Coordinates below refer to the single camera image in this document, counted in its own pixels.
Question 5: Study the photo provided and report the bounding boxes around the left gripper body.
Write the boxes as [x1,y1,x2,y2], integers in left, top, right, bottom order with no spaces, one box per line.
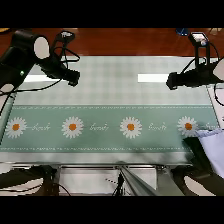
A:
[61,68,81,87]

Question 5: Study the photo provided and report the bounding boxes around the silver frame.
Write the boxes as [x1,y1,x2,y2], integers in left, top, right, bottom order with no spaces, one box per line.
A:
[0,161,224,197]

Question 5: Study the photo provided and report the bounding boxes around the pale lilac garment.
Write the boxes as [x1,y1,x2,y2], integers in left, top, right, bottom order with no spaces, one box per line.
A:
[194,128,224,180]

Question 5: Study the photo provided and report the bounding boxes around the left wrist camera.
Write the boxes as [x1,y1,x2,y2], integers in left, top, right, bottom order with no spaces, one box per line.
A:
[50,30,77,69]

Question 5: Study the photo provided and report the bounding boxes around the black cable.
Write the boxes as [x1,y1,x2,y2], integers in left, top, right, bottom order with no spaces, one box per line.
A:
[111,172,126,197]
[0,78,64,98]
[212,82,224,108]

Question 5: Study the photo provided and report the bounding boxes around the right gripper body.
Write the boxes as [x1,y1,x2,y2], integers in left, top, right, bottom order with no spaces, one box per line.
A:
[165,70,188,91]

